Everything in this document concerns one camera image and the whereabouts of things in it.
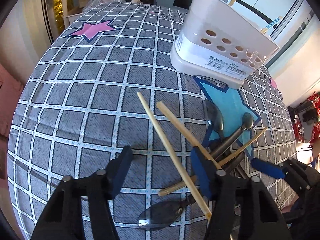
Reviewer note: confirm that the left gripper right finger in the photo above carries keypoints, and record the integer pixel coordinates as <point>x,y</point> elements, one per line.
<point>260,217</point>

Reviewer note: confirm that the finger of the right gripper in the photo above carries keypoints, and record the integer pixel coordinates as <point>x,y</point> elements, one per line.
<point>268,168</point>

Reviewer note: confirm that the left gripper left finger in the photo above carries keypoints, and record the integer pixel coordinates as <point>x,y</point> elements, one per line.
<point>62,215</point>

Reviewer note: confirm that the black spoon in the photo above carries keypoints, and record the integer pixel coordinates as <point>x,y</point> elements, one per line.
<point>163,214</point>
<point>247,124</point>
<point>214,117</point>

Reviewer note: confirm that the black chopstick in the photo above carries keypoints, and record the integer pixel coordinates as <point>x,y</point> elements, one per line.
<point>230,166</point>

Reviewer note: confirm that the white utensil holder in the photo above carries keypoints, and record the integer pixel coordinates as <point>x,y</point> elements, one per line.
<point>217,42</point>

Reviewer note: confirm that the checkered grey tablecloth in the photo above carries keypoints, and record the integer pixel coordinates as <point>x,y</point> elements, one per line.
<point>80,108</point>

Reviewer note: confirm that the white refrigerator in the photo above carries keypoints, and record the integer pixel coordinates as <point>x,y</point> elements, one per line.
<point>294,14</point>

